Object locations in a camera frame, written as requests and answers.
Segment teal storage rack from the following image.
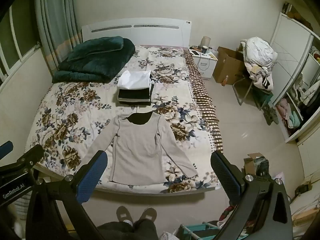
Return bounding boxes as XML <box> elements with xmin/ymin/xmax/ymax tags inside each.
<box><xmin>179</xmin><ymin>221</ymin><xmax>225</xmax><ymax>240</ymax></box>

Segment grey-green curtain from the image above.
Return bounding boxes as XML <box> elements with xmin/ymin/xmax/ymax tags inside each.
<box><xmin>34</xmin><ymin>0</ymin><xmax>84</xmax><ymax>77</ymax></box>

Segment white nightstand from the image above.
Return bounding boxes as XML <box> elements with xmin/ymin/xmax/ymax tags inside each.
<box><xmin>188</xmin><ymin>45</ymin><xmax>218</xmax><ymax>80</ymax></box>

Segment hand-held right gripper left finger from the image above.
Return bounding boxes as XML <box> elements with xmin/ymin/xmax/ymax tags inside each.
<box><xmin>25</xmin><ymin>150</ymin><xmax>108</xmax><ymax>240</ymax></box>

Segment grey long-sleeve shirt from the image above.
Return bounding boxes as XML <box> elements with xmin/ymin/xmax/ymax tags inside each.
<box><xmin>80</xmin><ymin>112</ymin><xmax>199</xmax><ymax>183</ymax></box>

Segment metal folding chair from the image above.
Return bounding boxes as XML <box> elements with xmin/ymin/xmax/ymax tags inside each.
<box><xmin>232</xmin><ymin>75</ymin><xmax>273</xmax><ymax>105</ymax></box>

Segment dark green cloth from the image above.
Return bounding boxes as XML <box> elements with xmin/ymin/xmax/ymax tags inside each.
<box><xmin>251</xmin><ymin>87</ymin><xmax>279</xmax><ymax>126</ymax></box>

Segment person's right grey slipper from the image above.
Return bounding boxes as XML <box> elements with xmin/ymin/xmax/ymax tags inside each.
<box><xmin>139</xmin><ymin>207</ymin><xmax>157</xmax><ymax>222</ymax></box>

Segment person's dark trousers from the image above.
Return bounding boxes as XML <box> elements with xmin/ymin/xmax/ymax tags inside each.
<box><xmin>96</xmin><ymin>219</ymin><xmax>159</xmax><ymax>240</ymax></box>

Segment white wardrobe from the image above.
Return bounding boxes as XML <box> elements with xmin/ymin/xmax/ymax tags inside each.
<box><xmin>269</xmin><ymin>4</ymin><xmax>320</xmax><ymax>143</ymax></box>

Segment small cardboard box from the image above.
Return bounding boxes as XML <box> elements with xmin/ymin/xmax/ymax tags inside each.
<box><xmin>244</xmin><ymin>152</ymin><xmax>270</xmax><ymax>176</ymax></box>

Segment black folded garment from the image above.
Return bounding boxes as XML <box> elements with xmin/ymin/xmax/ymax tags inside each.
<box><xmin>117</xmin><ymin>88</ymin><xmax>153</xmax><ymax>106</ymax></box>

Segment black white-striped garment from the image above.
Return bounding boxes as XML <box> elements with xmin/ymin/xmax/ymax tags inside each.
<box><xmin>254</xmin><ymin>72</ymin><xmax>274</xmax><ymax>91</ymax></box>

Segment white folded garment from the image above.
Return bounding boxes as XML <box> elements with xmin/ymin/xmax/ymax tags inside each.
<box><xmin>117</xmin><ymin>70</ymin><xmax>155</xmax><ymax>90</ymax></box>

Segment person's left grey slipper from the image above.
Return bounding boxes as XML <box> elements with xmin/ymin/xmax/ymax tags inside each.
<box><xmin>116</xmin><ymin>206</ymin><xmax>134</xmax><ymax>224</ymax></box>

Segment teal cloth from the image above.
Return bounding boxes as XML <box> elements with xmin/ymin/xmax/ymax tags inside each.
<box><xmin>287</xmin><ymin>111</ymin><xmax>303</xmax><ymax>128</ymax></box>

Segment white-framed window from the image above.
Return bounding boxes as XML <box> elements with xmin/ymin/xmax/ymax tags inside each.
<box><xmin>0</xmin><ymin>5</ymin><xmax>42</xmax><ymax>80</ymax></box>

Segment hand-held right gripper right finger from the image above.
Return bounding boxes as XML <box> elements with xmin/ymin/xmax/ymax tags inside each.
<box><xmin>211</xmin><ymin>151</ymin><xmax>293</xmax><ymax>240</ymax></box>

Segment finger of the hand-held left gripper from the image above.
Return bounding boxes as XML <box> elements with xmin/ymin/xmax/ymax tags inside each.
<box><xmin>0</xmin><ymin>144</ymin><xmax>51</xmax><ymax>178</ymax></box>
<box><xmin>0</xmin><ymin>141</ymin><xmax>14</xmax><ymax>158</ymax></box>

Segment floral bedsheet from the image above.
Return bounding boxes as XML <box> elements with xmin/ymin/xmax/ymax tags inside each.
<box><xmin>26</xmin><ymin>44</ymin><xmax>224</xmax><ymax>197</ymax></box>

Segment dark green pillow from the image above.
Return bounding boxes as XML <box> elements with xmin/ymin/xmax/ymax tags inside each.
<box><xmin>67</xmin><ymin>36</ymin><xmax>124</xmax><ymax>61</ymax></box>

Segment brown checked bed sheet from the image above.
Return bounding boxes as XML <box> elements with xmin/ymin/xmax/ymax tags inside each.
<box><xmin>185</xmin><ymin>54</ymin><xmax>224</xmax><ymax>153</ymax></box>

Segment pink cloth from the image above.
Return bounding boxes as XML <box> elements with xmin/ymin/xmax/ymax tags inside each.
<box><xmin>277</xmin><ymin>99</ymin><xmax>292</xmax><ymax>115</ymax></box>

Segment dark green blanket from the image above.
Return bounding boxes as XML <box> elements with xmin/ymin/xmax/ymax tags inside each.
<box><xmin>52</xmin><ymin>37</ymin><xmax>136</xmax><ymax>83</ymax></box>

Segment white bed headboard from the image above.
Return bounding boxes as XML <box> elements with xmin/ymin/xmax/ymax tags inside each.
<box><xmin>81</xmin><ymin>17</ymin><xmax>192</xmax><ymax>48</ymax></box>

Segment red cloth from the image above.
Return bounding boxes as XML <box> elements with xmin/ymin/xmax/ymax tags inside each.
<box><xmin>220</xmin><ymin>205</ymin><xmax>237</xmax><ymax>222</ymax></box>

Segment person's grey slipper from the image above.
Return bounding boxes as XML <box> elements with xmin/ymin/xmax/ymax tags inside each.
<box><xmin>116</xmin><ymin>206</ymin><xmax>134</xmax><ymax>224</ymax></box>
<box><xmin>139</xmin><ymin>207</ymin><xmax>157</xmax><ymax>222</ymax></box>

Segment large cardboard box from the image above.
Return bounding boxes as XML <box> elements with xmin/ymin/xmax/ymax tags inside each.
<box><xmin>212</xmin><ymin>46</ymin><xmax>247</xmax><ymax>84</ymax></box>

